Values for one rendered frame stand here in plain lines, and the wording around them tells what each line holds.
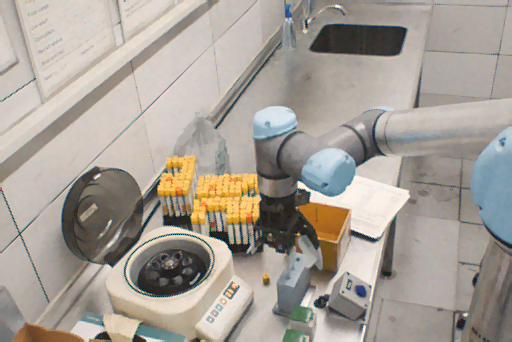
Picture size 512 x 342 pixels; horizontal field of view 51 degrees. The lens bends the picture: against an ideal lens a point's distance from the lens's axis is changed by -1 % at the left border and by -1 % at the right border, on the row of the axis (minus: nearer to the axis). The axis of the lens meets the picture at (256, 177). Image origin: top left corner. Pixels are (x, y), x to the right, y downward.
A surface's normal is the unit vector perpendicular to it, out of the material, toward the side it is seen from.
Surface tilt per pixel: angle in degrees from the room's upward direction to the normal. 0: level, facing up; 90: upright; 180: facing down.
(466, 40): 90
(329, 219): 90
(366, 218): 1
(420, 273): 0
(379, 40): 90
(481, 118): 56
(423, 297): 0
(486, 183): 83
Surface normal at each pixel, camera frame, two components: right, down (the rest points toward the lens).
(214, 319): 0.31, -0.66
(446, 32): -0.32, 0.56
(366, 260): -0.07, -0.82
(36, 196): 0.95, 0.12
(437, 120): -0.79, -0.34
